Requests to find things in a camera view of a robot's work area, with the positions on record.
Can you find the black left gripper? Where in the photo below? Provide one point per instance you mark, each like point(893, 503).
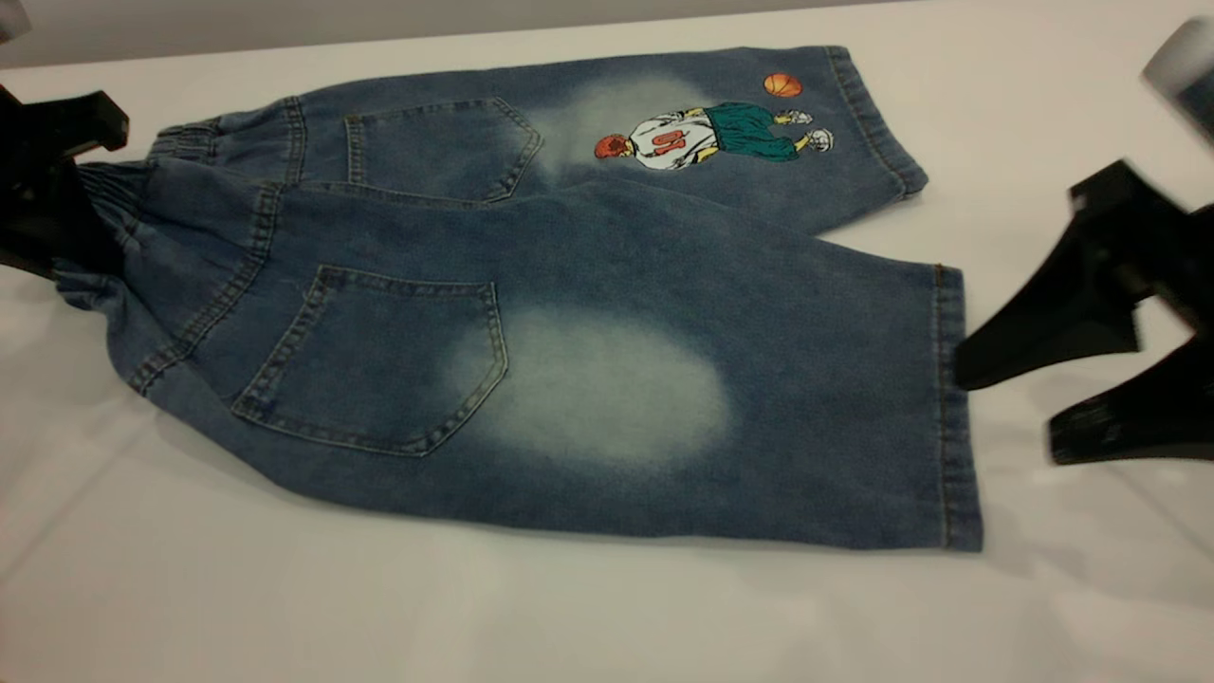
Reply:
point(66, 128)

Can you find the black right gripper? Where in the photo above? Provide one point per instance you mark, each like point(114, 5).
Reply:
point(1171, 256)

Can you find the blue denim jeans basketball print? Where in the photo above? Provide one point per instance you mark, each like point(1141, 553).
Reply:
point(616, 285)

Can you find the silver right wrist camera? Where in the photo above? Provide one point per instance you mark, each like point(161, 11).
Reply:
point(1186, 71)

